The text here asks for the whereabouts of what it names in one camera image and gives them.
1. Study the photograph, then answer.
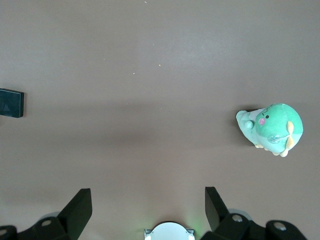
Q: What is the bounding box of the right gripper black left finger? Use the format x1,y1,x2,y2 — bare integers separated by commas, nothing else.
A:
0,188,93,240

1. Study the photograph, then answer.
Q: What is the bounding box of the small black box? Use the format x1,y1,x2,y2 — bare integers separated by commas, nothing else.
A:
0,88,25,118

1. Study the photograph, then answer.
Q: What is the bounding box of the green dinosaur plush toy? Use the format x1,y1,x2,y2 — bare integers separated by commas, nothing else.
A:
235,102,304,158

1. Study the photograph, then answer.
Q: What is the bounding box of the brown table cover mat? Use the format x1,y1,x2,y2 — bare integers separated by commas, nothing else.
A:
0,0,320,240

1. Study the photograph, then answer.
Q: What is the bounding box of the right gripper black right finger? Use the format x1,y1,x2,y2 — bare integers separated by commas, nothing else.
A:
202,186,308,240

